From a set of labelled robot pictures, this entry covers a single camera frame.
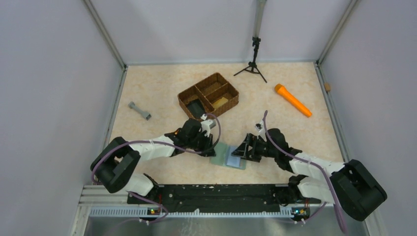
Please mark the black camera tripod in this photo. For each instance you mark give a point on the black camera tripod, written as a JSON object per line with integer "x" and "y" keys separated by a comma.
{"x": 252, "y": 65}

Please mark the grey striped credit card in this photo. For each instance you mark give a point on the grey striped credit card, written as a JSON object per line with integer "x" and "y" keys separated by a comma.
{"x": 232, "y": 161}

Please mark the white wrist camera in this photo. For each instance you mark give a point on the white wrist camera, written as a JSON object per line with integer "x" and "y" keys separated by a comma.
{"x": 207, "y": 124}
{"x": 260, "y": 128}

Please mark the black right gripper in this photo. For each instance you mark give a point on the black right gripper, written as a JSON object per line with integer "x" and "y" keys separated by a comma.
{"x": 243, "y": 150}

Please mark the green card holder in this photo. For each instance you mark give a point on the green card holder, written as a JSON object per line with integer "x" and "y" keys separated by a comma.
{"x": 219, "y": 158}

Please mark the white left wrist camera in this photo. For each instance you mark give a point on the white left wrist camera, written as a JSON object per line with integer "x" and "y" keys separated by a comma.
{"x": 207, "y": 124}

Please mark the yellow card in basket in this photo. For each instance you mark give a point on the yellow card in basket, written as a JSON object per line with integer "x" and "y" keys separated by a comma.
{"x": 220, "y": 102}

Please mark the aluminium frame rail front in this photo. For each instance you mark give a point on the aluminium frame rail front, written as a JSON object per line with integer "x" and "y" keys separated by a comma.
{"x": 99, "y": 195}

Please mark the black item in basket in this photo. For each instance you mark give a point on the black item in basket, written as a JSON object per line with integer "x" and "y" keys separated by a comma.
{"x": 196, "y": 108}

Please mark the orange flashlight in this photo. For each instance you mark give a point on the orange flashlight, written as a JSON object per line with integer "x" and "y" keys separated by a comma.
{"x": 282, "y": 91}

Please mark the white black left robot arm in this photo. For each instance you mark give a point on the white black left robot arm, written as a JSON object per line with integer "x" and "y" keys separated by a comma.
{"x": 115, "y": 166}

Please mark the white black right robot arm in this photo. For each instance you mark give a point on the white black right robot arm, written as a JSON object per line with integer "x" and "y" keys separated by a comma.
{"x": 347, "y": 185}

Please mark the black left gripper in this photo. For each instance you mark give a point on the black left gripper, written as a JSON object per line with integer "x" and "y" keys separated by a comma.
{"x": 208, "y": 142}

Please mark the brown wicker divided basket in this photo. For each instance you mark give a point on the brown wicker divided basket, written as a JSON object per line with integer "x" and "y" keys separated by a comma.
{"x": 209, "y": 90}

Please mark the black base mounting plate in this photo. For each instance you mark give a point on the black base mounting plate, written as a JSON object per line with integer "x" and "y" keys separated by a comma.
{"x": 225, "y": 198}

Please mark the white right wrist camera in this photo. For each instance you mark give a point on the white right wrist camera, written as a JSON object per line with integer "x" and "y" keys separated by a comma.
{"x": 260, "y": 128}

